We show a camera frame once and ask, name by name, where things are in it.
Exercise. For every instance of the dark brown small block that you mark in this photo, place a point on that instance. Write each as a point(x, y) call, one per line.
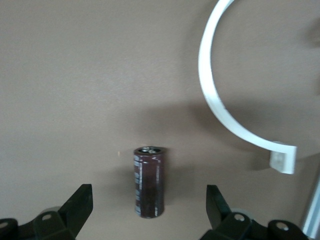
point(148, 182)

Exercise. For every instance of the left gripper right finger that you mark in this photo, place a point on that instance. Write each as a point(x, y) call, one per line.
point(217, 210)

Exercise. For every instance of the brown table mat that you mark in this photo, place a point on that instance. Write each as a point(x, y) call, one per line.
point(75, 75)

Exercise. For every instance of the white curved pipe clamp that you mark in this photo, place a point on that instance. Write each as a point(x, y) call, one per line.
point(206, 75)

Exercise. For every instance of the metal mesh power supply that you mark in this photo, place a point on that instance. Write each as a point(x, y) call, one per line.
point(312, 217)

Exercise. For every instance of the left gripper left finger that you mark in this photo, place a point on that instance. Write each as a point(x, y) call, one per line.
point(75, 207)

